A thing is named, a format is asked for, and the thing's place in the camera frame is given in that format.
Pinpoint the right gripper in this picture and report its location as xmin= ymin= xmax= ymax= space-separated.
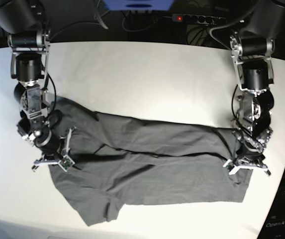
xmin=34 ymin=131 xmax=63 ymax=162

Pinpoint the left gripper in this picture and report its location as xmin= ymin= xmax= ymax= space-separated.
xmin=233 ymin=134 xmax=271 ymax=160

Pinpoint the dark grey T-shirt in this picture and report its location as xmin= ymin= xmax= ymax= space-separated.
xmin=50 ymin=98 xmax=252 ymax=226

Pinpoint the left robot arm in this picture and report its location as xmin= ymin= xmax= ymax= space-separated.
xmin=209 ymin=0 xmax=285 ymax=175

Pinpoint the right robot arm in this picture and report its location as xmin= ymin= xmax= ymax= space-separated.
xmin=0 ymin=0 xmax=75 ymax=171

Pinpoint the black power strip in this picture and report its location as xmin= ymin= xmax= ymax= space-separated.
xmin=171 ymin=13 xmax=226 ymax=25

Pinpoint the blue box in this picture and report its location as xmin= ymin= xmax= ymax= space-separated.
xmin=103 ymin=0 xmax=174 ymax=11

